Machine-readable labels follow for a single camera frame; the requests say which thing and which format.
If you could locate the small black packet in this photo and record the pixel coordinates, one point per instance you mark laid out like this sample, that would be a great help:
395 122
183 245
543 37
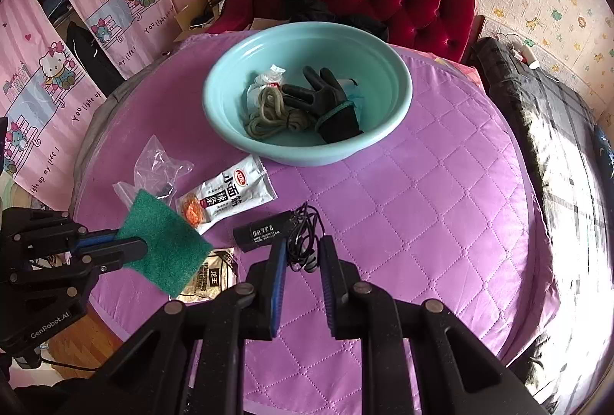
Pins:
259 233

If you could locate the teal plastic basin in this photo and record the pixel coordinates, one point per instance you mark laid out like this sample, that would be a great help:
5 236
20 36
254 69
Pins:
225 84

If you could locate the dark plaid blanket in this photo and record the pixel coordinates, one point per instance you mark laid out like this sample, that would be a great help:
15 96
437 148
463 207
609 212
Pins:
551 108

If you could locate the green scouring pad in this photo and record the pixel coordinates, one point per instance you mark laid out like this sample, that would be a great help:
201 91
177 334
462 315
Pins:
163 242

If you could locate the black clothes pile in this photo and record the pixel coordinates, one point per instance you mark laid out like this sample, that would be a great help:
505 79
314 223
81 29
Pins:
307 7

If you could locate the open cardboard box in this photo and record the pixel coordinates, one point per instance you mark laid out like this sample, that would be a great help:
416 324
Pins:
184 19

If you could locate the white snack packet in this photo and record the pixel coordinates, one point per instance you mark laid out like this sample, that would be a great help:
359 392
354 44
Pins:
230 189

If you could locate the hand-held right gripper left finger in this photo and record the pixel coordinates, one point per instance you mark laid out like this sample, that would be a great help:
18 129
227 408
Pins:
276 285

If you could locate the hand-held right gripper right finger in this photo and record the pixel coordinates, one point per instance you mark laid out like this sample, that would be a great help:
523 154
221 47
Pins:
328 285

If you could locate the blue hanging clothes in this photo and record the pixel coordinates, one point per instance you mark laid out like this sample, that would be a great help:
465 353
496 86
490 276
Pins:
52 5

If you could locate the small brown clear packet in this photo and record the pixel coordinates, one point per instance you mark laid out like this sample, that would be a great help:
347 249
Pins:
211 276

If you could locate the white red bag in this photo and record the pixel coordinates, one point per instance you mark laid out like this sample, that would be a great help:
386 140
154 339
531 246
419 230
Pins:
266 79

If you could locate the black hanging garment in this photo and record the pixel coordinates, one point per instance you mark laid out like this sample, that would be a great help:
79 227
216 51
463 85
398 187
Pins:
88 55

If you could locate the black rubber glove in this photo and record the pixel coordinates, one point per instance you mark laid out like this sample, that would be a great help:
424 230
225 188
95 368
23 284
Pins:
336 117

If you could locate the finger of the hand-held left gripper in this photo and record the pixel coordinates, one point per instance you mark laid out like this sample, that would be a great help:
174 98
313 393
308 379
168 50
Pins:
98 241
120 250

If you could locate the dark blue pillow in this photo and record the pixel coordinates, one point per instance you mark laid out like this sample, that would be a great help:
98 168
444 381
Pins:
605 146

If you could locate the small white bottle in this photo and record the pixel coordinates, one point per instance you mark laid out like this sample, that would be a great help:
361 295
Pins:
527 55

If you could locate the clear plastic bag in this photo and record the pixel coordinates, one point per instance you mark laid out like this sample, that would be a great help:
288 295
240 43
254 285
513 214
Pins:
158 161

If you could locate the flat cardboard piece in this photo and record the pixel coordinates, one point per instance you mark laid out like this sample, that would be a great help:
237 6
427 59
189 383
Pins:
266 23

